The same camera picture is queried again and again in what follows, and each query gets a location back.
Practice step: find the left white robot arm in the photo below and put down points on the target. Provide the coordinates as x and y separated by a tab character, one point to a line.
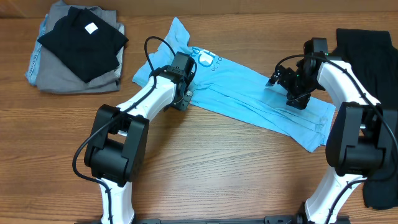
114	152

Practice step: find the black garment on right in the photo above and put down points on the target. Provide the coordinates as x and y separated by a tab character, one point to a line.
373	59

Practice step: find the folded grey garment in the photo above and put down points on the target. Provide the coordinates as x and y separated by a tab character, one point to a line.
55	77

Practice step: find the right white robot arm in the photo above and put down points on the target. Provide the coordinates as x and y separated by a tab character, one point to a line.
361	140

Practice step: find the light blue printed t-shirt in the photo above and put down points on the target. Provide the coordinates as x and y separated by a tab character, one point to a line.
228	88

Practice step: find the folded light blue jeans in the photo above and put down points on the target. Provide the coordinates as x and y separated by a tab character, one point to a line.
34	62

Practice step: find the folded black shirt with tag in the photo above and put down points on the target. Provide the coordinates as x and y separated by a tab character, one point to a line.
84	43

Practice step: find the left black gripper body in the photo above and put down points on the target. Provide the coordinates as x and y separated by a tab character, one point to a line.
182	102

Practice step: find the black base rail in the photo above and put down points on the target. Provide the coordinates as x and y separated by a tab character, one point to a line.
284	219

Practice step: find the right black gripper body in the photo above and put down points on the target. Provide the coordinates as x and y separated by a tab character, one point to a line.
299	86

